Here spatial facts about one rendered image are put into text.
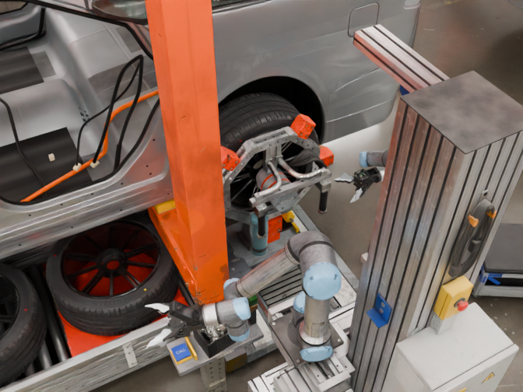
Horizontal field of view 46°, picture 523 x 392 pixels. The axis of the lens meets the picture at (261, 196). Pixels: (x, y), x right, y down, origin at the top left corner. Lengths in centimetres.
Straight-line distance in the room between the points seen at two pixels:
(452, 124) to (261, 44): 140
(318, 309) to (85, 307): 137
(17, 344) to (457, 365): 195
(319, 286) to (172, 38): 88
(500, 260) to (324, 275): 183
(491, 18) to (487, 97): 472
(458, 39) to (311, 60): 311
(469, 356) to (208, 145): 113
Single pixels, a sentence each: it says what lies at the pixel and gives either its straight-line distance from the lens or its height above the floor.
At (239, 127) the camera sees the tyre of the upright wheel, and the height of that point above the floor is 116.
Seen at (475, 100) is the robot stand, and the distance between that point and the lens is 165.
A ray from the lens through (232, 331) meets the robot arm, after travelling 214.
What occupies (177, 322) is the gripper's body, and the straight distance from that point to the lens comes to 208.
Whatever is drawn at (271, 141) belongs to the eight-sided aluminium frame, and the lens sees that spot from 283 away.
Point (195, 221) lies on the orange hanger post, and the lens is 247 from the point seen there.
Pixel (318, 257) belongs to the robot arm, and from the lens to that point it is 193.
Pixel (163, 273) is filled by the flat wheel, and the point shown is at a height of 50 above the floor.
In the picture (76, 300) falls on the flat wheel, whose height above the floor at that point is 50.
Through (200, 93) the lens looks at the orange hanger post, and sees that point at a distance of 208.
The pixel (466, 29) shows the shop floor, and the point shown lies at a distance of 613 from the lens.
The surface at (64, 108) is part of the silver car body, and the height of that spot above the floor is 89.
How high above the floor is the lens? 297
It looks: 46 degrees down
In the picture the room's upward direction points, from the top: straight up
